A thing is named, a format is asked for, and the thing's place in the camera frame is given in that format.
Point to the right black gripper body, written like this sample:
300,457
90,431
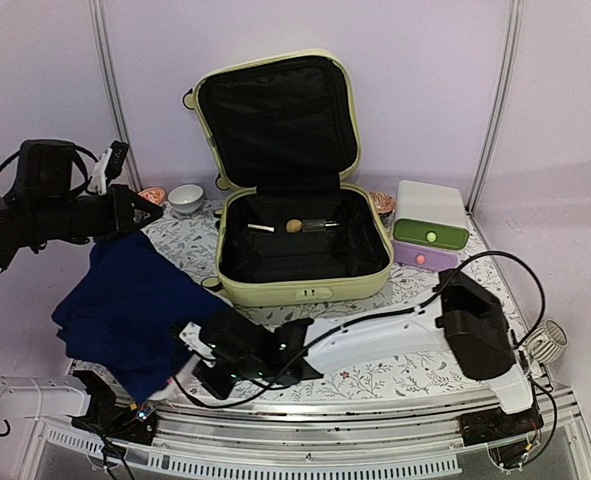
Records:
245,366

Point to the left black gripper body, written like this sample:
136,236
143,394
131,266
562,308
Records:
59,215

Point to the dark blue garment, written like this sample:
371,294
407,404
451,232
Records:
123,314

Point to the light green hard-shell suitcase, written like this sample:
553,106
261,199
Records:
284,137

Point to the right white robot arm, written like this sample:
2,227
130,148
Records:
458,316

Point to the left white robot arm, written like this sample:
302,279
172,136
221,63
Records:
38,397

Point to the pink bowl behind basket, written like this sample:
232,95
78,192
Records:
155,195

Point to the white ceramic bowl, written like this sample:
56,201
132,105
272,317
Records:
186,199

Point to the floral patterned tablecloth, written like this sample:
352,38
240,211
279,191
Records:
191,243

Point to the brown plush toy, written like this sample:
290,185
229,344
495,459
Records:
294,226

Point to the frosted glass spray bottle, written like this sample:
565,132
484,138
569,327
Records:
316,225

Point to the purple drawer with pink knob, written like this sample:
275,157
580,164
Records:
426,258

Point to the green drawer with knob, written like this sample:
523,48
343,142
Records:
430,234

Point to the left metal corner post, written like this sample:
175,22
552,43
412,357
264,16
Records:
99,25

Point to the metal corner post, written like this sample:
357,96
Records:
506,68
99,25

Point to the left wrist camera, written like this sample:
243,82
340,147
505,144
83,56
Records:
108,168

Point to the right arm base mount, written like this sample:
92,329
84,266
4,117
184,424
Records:
510,439

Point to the right metal corner post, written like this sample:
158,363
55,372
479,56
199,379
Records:
506,68

